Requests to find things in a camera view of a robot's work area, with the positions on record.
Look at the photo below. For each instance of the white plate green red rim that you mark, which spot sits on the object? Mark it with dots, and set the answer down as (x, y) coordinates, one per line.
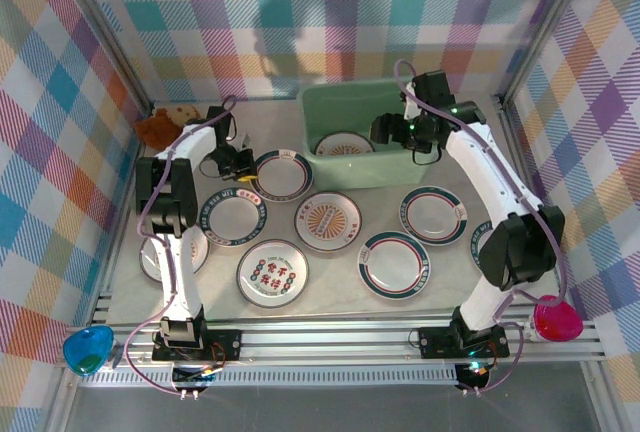
(432, 215)
(392, 264)
(282, 177)

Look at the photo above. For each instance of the white plate navy lettered rim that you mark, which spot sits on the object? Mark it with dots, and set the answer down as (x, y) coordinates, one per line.
(479, 242)
(235, 217)

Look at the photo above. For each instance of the green plastic bin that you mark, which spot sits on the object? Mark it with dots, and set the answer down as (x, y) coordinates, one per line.
(360, 172)

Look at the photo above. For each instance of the white plate orange sunburst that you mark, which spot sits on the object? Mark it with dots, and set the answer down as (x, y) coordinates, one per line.
(199, 252)
(327, 222)
(345, 147)

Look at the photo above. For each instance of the white plate red Chinese characters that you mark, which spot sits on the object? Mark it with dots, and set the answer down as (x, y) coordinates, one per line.
(272, 274)

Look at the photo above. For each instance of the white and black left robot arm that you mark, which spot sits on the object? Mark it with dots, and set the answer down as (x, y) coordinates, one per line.
(182, 297)

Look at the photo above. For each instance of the brown teddy bear toy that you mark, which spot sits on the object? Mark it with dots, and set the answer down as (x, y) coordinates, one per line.
(155, 129)

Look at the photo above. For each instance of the pink dome button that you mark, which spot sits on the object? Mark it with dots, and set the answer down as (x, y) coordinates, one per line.
(557, 319)

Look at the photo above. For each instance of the blue dome button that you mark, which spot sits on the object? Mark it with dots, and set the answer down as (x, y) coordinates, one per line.
(87, 352)

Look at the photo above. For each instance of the aluminium side rail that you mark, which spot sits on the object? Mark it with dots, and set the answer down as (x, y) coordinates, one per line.
(521, 152)

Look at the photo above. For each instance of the aluminium frame post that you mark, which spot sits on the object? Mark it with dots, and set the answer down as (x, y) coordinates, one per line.
(106, 27)
(545, 27)

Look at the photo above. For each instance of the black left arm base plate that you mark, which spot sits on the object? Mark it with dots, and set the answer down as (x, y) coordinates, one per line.
(227, 344)

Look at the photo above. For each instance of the aluminium mounting rail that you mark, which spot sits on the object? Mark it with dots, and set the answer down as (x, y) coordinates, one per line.
(325, 339)

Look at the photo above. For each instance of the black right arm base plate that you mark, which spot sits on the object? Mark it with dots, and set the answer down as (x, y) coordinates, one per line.
(435, 342)

